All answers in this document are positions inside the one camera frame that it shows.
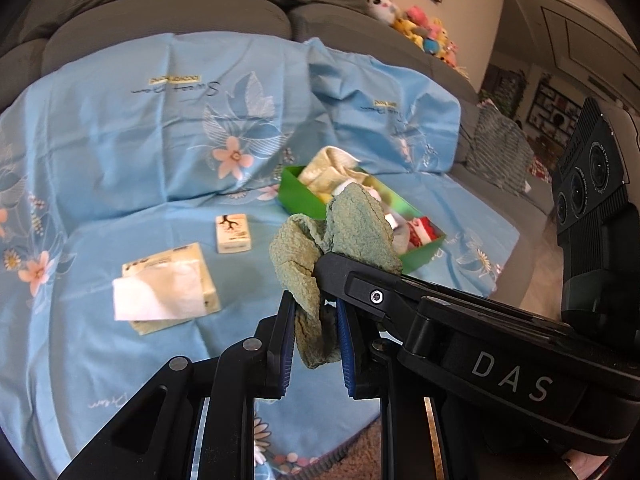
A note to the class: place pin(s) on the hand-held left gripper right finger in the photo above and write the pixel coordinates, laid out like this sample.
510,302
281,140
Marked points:
347,355

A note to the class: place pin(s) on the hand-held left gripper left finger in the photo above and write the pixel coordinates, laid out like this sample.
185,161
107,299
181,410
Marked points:
286,360

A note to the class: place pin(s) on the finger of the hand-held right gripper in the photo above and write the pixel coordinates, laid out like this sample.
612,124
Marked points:
376,296

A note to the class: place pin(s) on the green waffle cloth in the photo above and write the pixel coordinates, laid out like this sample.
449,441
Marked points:
350,220

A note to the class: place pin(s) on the green box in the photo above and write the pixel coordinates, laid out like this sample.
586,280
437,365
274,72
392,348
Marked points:
300,195

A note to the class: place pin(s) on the yellow tissue pack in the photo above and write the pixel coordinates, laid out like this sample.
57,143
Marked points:
195,280

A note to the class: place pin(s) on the small white tissue packet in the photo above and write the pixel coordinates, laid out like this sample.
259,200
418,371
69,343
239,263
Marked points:
232,240

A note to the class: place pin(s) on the cream rolled towel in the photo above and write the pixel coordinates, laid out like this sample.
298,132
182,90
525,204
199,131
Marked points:
330,170

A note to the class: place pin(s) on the grey striped cushion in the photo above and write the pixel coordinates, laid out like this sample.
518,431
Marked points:
500,150

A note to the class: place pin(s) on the dark leafy plant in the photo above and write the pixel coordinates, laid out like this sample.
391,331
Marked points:
505,90

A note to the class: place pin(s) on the light blue floral bedsheet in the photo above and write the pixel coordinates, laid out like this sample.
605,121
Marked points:
125,160

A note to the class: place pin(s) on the dark display shelf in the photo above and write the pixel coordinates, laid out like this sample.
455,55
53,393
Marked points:
555,110

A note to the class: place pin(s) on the pile of colourful plush toys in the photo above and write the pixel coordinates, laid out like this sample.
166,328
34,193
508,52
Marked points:
425,30

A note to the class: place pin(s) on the white big-eyed plush toy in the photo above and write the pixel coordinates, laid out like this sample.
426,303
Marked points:
382,5

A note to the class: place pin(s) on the grey sofa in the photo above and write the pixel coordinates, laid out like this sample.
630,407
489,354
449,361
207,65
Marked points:
150,20

